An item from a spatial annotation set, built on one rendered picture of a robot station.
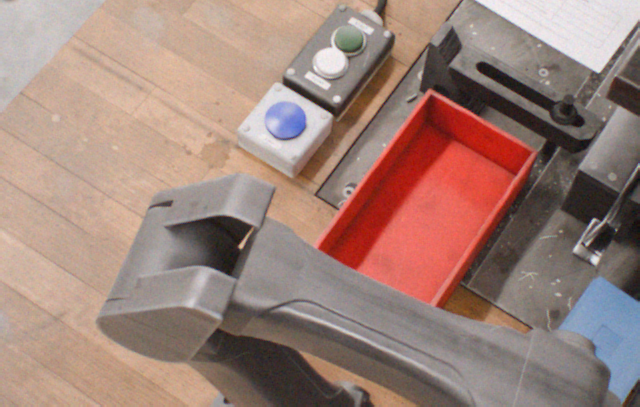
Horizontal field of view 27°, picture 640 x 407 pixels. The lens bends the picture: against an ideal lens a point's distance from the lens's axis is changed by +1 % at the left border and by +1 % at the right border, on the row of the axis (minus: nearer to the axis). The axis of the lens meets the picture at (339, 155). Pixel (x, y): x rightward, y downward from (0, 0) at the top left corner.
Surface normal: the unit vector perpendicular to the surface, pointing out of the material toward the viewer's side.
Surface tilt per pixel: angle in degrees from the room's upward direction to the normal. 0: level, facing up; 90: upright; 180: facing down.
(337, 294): 15
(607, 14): 1
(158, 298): 49
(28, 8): 0
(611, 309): 5
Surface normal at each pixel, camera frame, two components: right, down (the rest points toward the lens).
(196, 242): 0.46, -0.29
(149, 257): -0.24, -0.54
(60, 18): 0.06, -0.47
